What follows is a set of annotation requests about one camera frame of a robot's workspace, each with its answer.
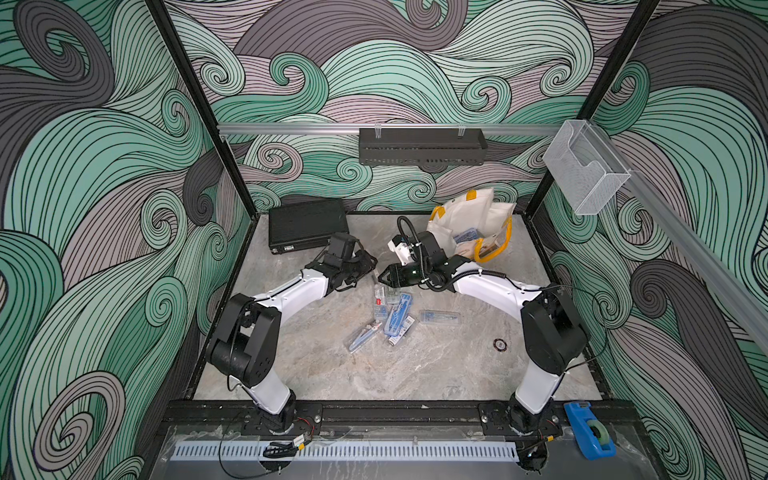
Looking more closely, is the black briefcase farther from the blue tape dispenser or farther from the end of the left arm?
the blue tape dispenser

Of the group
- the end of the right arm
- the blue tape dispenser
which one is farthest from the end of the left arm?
the blue tape dispenser

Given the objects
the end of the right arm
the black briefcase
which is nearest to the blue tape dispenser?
the end of the right arm

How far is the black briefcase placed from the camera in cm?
107

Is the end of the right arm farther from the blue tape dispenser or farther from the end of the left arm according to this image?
the blue tape dispenser

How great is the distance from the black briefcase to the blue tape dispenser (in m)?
0.85

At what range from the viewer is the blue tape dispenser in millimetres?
671

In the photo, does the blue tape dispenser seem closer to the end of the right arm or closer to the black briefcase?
the end of the right arm

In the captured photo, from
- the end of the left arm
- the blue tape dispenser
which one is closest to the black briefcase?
the end of the left arm
